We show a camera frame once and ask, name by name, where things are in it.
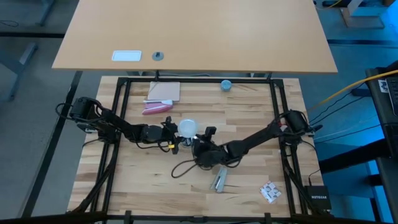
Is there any black drawer cabinet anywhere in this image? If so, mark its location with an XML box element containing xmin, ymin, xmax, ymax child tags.
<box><xmin>366</xmin><ymin>61</ymin><xmax>398</xmax><ymax>224</ymax></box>

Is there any yellow cable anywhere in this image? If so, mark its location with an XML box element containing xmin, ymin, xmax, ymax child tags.
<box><xmin>322</xmin><ymin>0</ymin><xmax>343</xmax><ymax>9</ymax></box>
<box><xmin>310</xmin><ymin>69</ymin><xmax>398</xmax><ymax>110</ymax></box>

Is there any grey metal stand base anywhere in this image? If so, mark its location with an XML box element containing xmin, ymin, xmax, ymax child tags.
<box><xmin>340</xmin><ymin>0</ymin><xmax>387</xmax><ymax>30</ymax></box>

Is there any white rectangular desk plate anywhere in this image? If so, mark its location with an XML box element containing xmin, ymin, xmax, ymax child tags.
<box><xmin>111</xmin><ymin>50</ymin><xmax>143</xmax><ymax>62</ymax></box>

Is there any black Netgear network switch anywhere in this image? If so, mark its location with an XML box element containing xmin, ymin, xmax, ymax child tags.
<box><xmin>303</xmin><ymin>185</ymin><xmax>333</xmax><ymax>211</ymax></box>

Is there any grey metal stapler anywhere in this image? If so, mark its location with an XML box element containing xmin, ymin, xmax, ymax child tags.
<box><xmin>210</xmin><ymin>166</ymin><xmax>229</xmax><ymax>194</ymax></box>

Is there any black lamp power cable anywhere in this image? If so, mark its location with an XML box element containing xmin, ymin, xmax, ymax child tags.
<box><xmin>170</xmin><ymin>157</ymin><xmax>201</xmax><ymax>179</ymax></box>

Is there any pink and white stapler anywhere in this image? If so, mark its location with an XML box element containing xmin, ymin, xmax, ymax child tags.
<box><xmin>142</xmin><ymin>99</ymin><xmax>174</xmax><ymax>116</ymax></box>

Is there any large tan wooden desk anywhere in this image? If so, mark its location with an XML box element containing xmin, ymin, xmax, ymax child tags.
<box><xmin>52</xmin><ymin>0</ymin><xmax>339</xmax><ymax>75</ymax></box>

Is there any black aluminium rig frame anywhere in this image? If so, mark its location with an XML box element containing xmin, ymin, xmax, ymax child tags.
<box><xmin>67</xmin><ymin>76</ymin><xmax>332</xmax><ymax>224</ymax></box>

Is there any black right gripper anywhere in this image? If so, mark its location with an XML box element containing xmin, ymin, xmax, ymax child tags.
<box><xmin>192</xmin><ymin>125</ymin><xmax>227</xmax><ymax>169</ymax></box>

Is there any black clamp handle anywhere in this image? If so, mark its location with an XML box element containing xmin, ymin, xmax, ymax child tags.
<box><xmin>307</xmin><ymin>124</ymin><xmax>325</xmax><ymax>134</ymax></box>

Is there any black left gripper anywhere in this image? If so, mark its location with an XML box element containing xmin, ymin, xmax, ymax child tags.
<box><xmin>160</xmin><ymin>115</ymin><xmax>180</xmax><ymax>156</ymax></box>

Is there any grey table leg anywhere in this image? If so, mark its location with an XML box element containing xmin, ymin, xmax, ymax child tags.
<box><xmin>0</xmin><ymin>41</ymin><xmax>40</xmax><ymax>102</ymax></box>

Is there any white floodlight bulb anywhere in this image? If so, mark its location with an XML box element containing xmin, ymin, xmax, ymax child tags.
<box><xmin>177</xmin><ymin>118</ymin><xmax>200</xmax><ymax>139</ymax></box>

